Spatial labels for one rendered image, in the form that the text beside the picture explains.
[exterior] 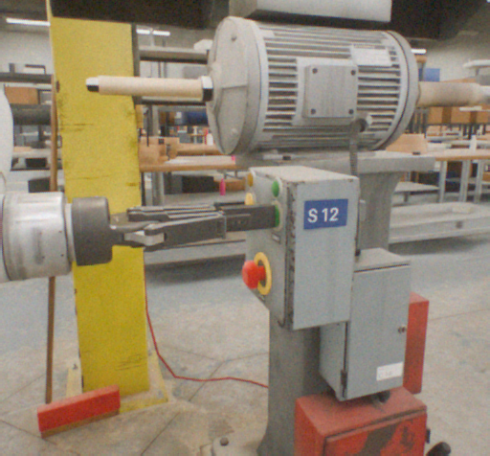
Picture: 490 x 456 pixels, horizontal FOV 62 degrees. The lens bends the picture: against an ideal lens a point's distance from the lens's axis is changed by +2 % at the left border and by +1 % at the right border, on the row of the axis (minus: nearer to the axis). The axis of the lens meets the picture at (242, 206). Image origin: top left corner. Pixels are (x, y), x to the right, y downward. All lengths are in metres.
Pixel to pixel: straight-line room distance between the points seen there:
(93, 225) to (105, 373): 1.54
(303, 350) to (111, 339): 1.11
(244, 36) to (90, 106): 1.01
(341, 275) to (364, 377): 0.36
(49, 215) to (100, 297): 1.36
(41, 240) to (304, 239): 0.29
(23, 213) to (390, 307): 0.65
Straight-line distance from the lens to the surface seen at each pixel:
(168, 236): 0.44
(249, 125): 0.72
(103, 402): 1.92
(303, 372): 0.95
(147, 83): 0.78
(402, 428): 0.98
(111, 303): 1.81
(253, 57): 0.72
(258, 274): 0.58
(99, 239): 0.45
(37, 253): 0.44
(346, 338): 0.83
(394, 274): 0.82
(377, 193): 0.88
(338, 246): 0.54
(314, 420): 0.91
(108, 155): 1.66
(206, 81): 0.79
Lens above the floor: 1.19
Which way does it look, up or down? 12 degrees down
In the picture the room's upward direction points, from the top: straight up
